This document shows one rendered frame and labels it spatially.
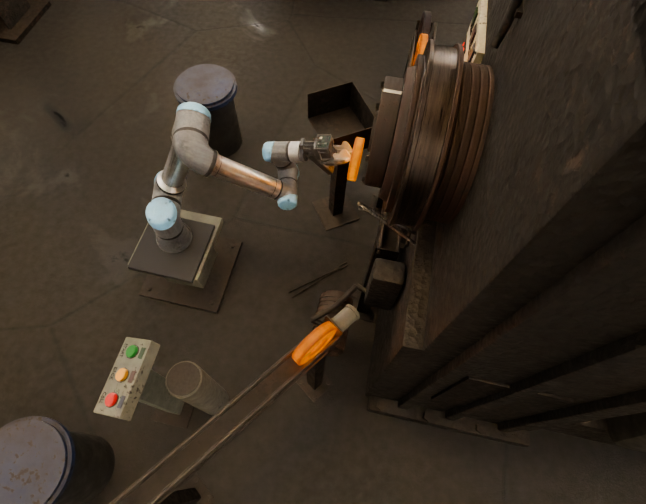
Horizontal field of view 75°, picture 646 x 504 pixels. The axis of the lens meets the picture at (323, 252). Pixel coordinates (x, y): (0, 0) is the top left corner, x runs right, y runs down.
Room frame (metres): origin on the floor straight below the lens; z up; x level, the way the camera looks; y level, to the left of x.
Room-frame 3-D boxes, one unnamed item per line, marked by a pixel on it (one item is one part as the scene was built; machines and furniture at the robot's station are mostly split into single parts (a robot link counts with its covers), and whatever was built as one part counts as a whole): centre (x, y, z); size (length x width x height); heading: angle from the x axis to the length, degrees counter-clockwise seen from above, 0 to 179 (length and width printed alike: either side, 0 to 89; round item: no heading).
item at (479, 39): (1.09, -0.40, 1.15); 0.26 x 0.02 x 0.18; 171
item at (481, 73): (0.76, -0.31, 1.11); 0.47 x 0.10 x 0.47; 171
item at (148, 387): (0.22, 0.60, 0.31); 0.24 x 0.16 x 0.62; 171
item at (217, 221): (0.87, 0.66, 0.28); 0.32 x 0.32 x 0.04; 80
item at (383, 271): (0.54, -0.21, 0.68); 0.11 x 0.08 x 0.24; 81
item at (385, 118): (0.79, -0.14, 1.11); 0.28 x 0.06 x 0.28; 171
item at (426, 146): (0.78, -0.23, 1.11); 0.47 x 0.06 x 0.47; 171
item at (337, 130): (1.28, -0.05, 0.36); 0.26 x 0.20 x 0.72; 26
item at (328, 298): (0.47, -0.05, 0.27); 0.22 x 0.13 x 0.53; 171
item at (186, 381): (0.24, 0.44, 0.26); 0.12 x 0.12 x 0.52
